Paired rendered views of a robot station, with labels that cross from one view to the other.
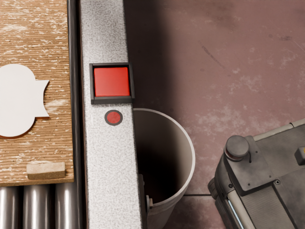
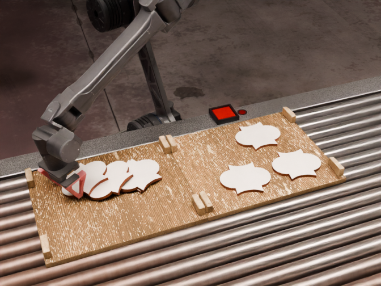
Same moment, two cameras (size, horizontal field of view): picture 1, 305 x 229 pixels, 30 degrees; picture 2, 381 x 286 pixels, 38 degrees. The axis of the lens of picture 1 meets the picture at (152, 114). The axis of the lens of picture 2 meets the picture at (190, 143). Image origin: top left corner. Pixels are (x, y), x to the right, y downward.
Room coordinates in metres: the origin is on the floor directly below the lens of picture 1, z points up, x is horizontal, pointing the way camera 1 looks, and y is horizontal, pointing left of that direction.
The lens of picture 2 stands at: (0.79, 1.54, 1.95)
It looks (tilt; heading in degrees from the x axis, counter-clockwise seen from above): 38 degrees down; 265
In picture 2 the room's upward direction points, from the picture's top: 1 degrees counter-clockwise
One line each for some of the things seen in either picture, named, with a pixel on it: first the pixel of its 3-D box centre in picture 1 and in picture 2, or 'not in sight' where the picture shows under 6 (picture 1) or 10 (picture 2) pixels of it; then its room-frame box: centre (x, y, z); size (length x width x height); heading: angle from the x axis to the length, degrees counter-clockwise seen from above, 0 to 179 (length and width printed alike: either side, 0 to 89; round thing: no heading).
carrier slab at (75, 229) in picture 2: not in sight; (111, 196); (0.90, 0.43, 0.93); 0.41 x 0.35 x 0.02; 15
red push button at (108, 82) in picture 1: (111, 83); (223, 114); (0.54, 0.08, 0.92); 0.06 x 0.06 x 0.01; 14
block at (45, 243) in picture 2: not in sight; (45, 247); (1.05, 0.61, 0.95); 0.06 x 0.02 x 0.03; 105
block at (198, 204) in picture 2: not in sight; (198, 204); (0.67, 0.51, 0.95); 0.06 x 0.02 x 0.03; 105
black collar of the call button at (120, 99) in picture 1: (111, 82); (223, 114); (0.54, 0.08, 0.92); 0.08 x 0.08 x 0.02; 14
